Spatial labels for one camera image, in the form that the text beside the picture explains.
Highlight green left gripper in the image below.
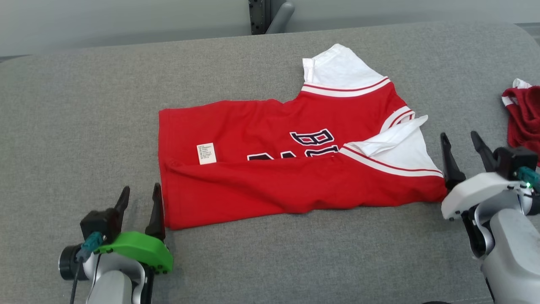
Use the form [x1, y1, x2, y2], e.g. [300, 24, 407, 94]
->
[96, 182, 174, 274]

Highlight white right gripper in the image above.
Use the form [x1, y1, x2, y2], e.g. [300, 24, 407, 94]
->
[440, 130, 534, 221]

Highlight red shorts with white stripe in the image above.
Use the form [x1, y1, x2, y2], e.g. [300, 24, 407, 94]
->
[501, 78, 540, 167]

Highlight red white basketball jersey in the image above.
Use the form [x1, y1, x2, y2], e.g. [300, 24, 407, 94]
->
[158, 43, 448, 231]

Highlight dark grey hinge plate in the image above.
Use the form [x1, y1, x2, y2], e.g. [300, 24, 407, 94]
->
[248, 0, 270, 35]

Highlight left camera cable teal plug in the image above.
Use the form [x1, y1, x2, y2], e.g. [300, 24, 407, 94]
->
[70, 231, 104, 304]

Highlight camera cable teal plug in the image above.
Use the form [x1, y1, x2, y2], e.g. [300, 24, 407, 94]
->
[517, 166, 540, 188]
[70, 231, 104, 304]

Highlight right camera cable teal plug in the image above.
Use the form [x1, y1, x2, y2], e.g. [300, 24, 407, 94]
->
[517, 166, 540, 188]

